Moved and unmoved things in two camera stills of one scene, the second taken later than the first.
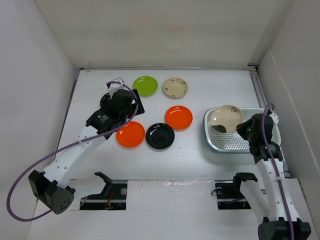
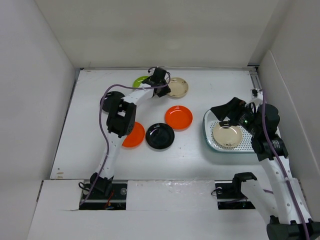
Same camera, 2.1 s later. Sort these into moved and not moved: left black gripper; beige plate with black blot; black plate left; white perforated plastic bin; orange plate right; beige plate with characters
Moved: beige plate with black blot; left black gripper
Not moved: orange plate right; beige plate with characters; black plate left; white perforated plastic bin
